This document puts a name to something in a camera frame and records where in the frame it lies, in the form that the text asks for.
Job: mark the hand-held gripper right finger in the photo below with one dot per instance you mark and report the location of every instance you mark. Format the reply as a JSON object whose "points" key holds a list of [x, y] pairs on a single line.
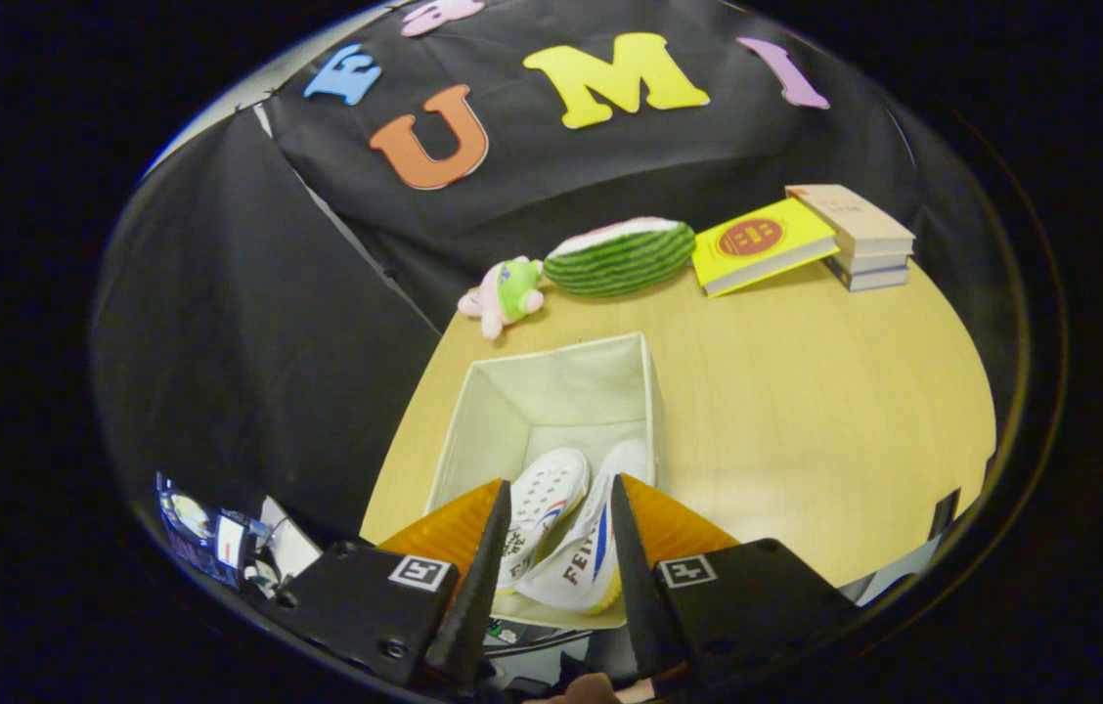
{"points": [[644, 606]]}

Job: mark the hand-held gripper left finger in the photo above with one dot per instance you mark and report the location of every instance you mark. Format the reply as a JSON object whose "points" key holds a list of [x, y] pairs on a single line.
{"points": [[473, 616]]}

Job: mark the white shoe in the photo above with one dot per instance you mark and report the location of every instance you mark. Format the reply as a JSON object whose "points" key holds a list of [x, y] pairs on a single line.
{"points": [[576, 567], [547, 484]]}

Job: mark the cream fabric storage box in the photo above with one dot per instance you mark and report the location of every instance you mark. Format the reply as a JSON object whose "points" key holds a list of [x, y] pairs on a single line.
{"points": [[561, 391]]}

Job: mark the dark box with label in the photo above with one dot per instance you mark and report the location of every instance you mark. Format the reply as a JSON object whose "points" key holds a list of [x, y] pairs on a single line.
{"points": [[512, 636]]}

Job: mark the dark grey chair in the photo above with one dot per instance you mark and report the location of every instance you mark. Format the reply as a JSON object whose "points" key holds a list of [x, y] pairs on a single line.
{"points": [[904, 572]]}

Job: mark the dark display screen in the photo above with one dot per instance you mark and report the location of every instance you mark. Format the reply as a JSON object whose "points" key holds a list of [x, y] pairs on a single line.
{"points": [[185, 518]]}

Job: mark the pink and green plush toy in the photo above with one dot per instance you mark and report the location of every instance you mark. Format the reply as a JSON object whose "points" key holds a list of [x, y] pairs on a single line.
{"points": [[512, 293]]}

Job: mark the watermelon slice plush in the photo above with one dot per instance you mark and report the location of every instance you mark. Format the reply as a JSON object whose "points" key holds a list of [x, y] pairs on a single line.
{"points": [[625, 259]]}

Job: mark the yellow book with red circle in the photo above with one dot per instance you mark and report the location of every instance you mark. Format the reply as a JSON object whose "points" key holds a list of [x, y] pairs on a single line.
{"points": [[757, 244]]}

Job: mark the grey cover book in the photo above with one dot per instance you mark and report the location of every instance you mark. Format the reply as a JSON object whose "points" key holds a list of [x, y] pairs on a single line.
{"points": [[869, 281], [874, 263]]}

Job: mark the beige cover book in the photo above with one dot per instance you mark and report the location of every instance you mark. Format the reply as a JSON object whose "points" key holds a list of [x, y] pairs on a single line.
{"points": [[855, 215]]}

